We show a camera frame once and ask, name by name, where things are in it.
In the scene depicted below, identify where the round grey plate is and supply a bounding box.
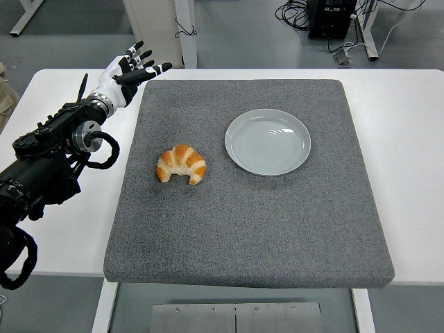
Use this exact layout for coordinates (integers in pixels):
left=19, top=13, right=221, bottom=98
left=224, top=108, right=312, bottom=177

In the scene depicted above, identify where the golden brown croissant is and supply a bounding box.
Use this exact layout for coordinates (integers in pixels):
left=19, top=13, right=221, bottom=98
left=155, top=144, right=207, bottom=186

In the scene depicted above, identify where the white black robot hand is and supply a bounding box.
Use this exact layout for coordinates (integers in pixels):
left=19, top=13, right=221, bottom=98
left=88, top=40, right=173, bottom=108

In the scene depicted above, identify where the person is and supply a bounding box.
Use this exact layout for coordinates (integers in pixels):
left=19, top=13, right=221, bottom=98
left=0, top=61, right=20, bottom=135

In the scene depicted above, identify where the white desk leg with foot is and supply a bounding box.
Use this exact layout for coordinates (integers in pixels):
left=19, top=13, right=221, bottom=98
left=355, top=0, right=379, bottom=62

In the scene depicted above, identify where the black cable bundle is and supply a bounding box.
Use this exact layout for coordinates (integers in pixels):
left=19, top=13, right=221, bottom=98
left=275, top=0, right=311, bottom=32

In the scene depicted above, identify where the slanted white desk leg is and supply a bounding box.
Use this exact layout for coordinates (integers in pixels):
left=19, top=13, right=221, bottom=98
left=9, top=0, right=45, bottom=37

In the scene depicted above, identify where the black computer tower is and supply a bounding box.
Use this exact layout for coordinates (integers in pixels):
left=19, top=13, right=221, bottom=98
left=307, top=0, right=358, bottom=40

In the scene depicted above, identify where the beige cabinet panel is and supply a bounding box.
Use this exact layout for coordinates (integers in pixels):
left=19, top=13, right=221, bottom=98
left=121, top=0, right=185, bottom=69

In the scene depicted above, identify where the white square post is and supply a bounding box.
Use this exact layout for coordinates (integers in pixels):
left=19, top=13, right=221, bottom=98
left=173, top=0, right=198, bottom=69

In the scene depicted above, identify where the black cable on post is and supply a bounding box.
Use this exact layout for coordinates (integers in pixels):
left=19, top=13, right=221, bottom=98
left=174, top=17, right=198, bottom=39

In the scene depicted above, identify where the grey fabric mat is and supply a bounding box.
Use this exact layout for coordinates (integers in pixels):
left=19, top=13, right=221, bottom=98
left=103, top=78, right=396, bottom=289

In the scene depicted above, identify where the thin white cable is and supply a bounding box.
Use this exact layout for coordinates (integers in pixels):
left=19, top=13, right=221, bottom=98
left=332, top=0, right=427, bottom=56

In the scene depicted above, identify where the white table leg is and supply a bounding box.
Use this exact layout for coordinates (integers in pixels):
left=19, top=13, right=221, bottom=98
left=90, top=279, right=119, bottom=333
left=350, top=287, right=377, bottom=333

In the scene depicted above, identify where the grey floor socket box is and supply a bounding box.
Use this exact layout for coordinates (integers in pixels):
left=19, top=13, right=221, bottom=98
left=332, top=48, right=355, bottom=67

